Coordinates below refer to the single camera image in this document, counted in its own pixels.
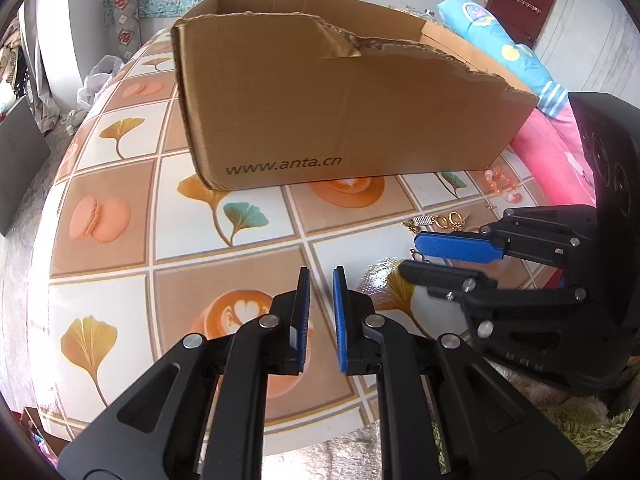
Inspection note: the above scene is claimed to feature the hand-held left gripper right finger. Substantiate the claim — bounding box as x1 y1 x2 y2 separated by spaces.
332 266 587 478

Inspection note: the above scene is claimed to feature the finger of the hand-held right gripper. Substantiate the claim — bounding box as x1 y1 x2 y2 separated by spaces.
414 205 598 273
398 260 591 356

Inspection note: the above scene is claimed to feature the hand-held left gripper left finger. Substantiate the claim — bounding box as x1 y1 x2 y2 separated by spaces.
57 266 313 478

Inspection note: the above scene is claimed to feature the brown cardboard box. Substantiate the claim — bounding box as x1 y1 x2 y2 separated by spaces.
170 0 541 192

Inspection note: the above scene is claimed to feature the person's right forearm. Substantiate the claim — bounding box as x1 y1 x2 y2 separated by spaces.
510 360 640 466

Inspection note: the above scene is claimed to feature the blue cartoon pillow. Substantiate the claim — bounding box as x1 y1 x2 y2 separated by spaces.
437 0 571 116

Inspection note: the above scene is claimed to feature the white panelled wardrobe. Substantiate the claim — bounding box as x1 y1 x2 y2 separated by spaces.
532 0 640 96

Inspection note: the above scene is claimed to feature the silver sequin pillow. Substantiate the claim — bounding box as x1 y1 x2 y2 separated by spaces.
387 4 441 23

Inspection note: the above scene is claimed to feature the dark red door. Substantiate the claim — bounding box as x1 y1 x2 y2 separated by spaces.
484 0 563 51

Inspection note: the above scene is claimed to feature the white plastic bag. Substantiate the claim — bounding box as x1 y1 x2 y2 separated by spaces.
76 55 126 111

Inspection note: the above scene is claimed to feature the black cabinet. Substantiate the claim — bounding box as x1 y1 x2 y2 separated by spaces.
0 95 51 238

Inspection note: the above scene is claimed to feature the grey red-flower cushion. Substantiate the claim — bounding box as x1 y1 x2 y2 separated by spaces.
107 0 143 58

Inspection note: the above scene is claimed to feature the pink bead bracelet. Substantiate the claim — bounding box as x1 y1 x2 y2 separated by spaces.
480 169 523 201

